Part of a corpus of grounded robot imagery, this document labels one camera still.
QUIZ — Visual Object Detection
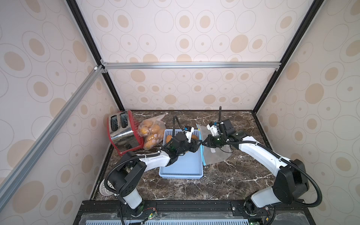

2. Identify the clear zipper bag blue strip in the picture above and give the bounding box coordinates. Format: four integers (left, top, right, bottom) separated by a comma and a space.
196, 124, 233, 166

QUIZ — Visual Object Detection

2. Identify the clear zipper bag pink strip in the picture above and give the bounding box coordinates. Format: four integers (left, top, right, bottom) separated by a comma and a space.
137, 114, 166, 137
143, 125, 165, 150

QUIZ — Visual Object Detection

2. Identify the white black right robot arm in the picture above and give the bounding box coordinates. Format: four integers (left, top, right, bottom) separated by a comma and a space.
203, 116, 323, 214

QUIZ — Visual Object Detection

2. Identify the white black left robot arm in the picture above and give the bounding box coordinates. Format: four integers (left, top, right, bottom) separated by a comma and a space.
100, 126, 202, 210

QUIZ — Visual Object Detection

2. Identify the light blue plastic basket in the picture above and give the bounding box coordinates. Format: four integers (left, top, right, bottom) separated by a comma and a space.
159, 129, 203, 180

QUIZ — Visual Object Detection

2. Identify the red and chrome toaster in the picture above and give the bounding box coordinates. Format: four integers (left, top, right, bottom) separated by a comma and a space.
107, 110, 144, 156

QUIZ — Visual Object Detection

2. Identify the white perforated round object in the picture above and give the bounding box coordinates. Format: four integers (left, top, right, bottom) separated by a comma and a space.
99, 179, 115, 197

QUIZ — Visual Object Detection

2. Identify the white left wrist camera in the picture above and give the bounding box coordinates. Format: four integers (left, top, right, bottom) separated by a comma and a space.
183, 126, 194, 143

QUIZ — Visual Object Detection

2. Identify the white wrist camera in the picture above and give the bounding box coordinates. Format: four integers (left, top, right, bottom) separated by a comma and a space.
206, 122, 220, 137
183, 126, 194, 143

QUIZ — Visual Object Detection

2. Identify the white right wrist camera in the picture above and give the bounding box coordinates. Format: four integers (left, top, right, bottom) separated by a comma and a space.
206, 122, 220, 137

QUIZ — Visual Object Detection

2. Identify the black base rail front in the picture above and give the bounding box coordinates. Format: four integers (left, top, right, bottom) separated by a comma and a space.
74, 200, 315, 225

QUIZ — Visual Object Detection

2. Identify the silver aluminium rail back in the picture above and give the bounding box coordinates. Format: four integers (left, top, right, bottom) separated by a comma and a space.
104, 61, 281, 70

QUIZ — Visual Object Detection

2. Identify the silver aluminium rail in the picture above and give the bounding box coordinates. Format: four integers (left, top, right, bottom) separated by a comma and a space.
1, 65, 104, 210
104, 61, 281, 70

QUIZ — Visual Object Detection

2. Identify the silver aluminium rail left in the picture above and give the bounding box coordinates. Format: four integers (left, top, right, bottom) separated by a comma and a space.
1, 65, 104, 210

